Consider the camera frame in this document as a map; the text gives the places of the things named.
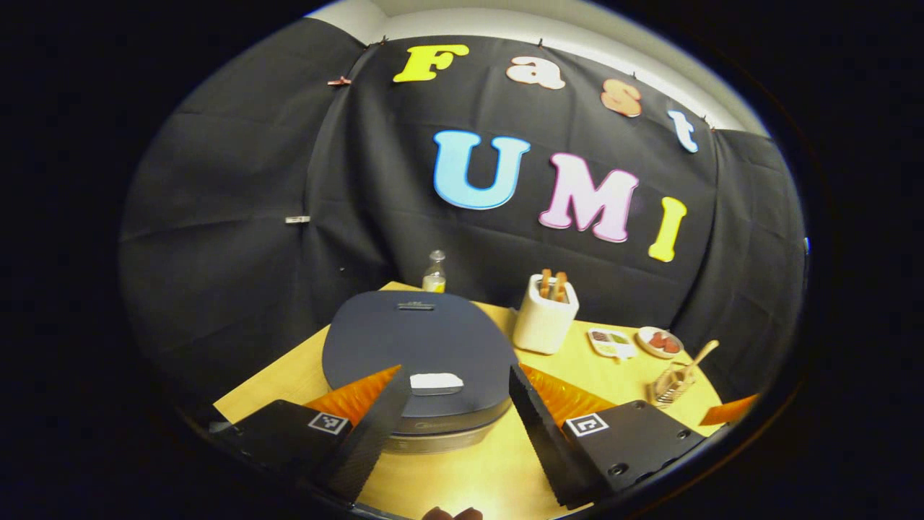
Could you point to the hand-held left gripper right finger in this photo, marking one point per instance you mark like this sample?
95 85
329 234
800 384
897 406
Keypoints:
545 448

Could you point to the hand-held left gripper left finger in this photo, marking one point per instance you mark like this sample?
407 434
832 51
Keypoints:
368 440

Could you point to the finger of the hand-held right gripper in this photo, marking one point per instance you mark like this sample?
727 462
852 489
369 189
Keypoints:
725 413

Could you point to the clear chopstick holder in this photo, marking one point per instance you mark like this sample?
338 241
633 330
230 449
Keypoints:
668 390

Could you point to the dark blue rice cooker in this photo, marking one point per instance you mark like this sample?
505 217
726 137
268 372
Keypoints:
419 339

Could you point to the red meat slice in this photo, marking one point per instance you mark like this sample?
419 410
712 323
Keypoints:
671 345
657 340

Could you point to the round white plate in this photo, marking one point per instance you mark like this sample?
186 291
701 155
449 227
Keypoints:
653 352

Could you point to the white toaster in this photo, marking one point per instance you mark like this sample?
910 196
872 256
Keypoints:
543 328

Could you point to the white divided bean dish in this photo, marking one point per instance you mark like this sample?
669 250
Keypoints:
612 345

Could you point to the toast slice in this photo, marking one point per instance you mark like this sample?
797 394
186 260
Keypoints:
559 287
545 283

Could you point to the small clear glass bottle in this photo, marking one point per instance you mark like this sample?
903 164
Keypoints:
434 278

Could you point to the white clothes peg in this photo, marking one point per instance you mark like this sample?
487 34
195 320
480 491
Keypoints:
297 219

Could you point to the black backdrop cloth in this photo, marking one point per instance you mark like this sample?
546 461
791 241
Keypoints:
231 180

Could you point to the red clothes peg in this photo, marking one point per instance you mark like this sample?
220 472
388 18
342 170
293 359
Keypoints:
339 81

